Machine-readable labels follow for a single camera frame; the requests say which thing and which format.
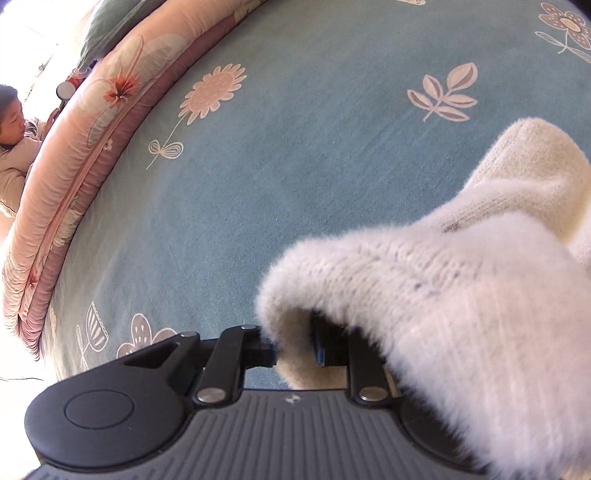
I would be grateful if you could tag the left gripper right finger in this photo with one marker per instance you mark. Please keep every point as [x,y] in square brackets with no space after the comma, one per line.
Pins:
[334,346]

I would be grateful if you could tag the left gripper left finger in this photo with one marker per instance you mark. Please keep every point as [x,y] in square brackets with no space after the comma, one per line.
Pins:
[237,350]

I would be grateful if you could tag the cream knit sweater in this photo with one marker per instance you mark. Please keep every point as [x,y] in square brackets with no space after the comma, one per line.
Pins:
[481,308]

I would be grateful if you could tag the blue floral bed sheet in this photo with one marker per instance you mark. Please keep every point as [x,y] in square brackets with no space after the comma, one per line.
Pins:
[311,118]

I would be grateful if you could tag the pink floral quilt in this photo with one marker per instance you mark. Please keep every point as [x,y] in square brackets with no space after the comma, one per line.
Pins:
[86,142]

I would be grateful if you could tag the person in beige jacket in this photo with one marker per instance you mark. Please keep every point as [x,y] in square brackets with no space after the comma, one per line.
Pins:
[21,140]

